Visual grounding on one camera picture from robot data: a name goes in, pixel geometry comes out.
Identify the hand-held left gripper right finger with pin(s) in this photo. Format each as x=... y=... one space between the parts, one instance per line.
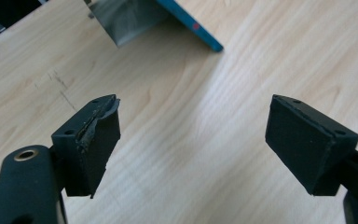
x=307 y=146

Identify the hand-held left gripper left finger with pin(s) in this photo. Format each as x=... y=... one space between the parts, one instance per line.
x=87 y=149

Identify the blue illustrated picture book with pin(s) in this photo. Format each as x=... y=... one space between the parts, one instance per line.
x=195 y=26

